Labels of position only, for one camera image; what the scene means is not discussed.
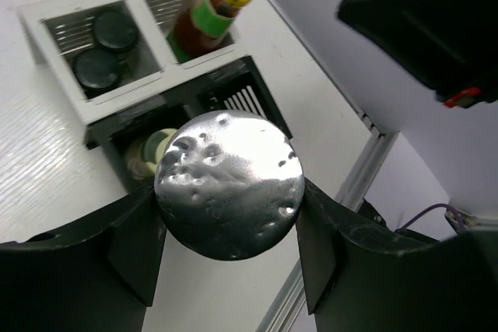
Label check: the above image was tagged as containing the black condiment organizer rack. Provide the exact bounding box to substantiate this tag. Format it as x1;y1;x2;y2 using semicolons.
18;0;288;191

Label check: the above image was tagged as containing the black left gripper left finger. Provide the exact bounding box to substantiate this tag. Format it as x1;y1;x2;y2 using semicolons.
1;185;166;331

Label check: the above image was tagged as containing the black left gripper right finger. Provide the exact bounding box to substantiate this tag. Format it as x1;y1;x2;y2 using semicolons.
294;176;498;332

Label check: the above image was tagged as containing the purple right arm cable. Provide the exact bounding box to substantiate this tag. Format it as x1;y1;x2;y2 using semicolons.
396;202;468;232

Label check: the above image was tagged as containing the cream-lidded seasoning shaker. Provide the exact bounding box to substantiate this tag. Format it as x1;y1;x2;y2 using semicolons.
124;128;177;180

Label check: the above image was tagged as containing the blue-labelled white granule jar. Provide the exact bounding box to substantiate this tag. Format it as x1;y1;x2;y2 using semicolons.
154;110;305;261

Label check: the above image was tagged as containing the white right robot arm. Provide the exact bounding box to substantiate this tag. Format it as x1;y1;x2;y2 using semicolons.
338;0;497;109

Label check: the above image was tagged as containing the black-capped spice bottle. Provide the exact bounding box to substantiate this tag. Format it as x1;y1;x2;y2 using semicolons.
91;10;139;53
72;48;121;91

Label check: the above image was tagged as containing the yellow-capped red sauce bottle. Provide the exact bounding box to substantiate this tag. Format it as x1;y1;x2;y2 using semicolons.
167;0;253;63

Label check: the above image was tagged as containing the aluminium front rail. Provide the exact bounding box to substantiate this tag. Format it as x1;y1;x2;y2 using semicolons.
258;0;398;331

